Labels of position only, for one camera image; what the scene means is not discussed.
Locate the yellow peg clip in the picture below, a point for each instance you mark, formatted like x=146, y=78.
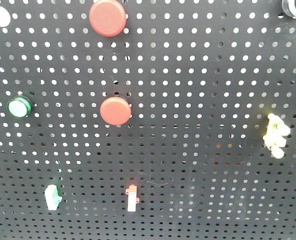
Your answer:
x=274, y=139

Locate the green push button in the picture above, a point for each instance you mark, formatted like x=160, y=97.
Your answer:
x=20, y=106

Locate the upper red push button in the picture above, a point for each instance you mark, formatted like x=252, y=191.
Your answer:
x=107, y=17

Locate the red push button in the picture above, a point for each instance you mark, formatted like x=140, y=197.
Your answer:
x=107, y=17
x=115, y=111

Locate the black perforated pegboard panel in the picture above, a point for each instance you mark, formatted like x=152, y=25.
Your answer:
x=200, y=78

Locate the lower red push button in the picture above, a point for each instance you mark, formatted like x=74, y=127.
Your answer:
x=115, y=111

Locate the green white toggle switch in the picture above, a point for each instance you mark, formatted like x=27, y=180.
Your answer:
x=52, y=197

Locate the red white toggle switch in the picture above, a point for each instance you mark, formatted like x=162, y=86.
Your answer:
x=131, y=192

